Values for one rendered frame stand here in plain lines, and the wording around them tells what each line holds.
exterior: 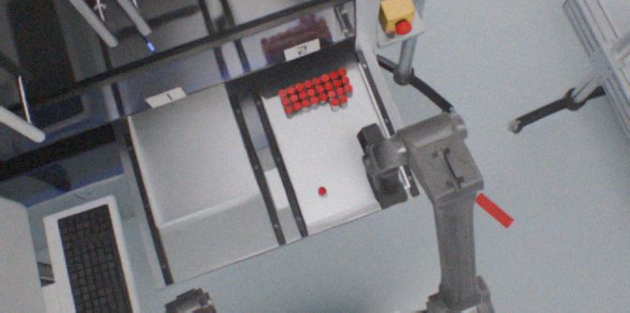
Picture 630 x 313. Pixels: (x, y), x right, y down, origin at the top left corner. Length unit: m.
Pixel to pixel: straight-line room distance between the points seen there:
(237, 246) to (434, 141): 0.79
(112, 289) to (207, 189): 0.34
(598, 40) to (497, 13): 0.69
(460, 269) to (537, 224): 1.52
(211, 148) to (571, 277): 1.47
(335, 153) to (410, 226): 0.92
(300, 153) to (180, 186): 0.31
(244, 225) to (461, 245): 0.73
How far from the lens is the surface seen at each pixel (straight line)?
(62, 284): 1.80
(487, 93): 2.64
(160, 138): 1.69
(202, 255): 1.61
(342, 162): 1.60
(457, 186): 0.90
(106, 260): 1.73
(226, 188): 1.62
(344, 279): 2.44
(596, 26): 2.24
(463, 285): 1.09
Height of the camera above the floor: 2.44
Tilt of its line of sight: 73 degrees down
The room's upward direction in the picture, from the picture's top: 11 degrees counter-clockwise
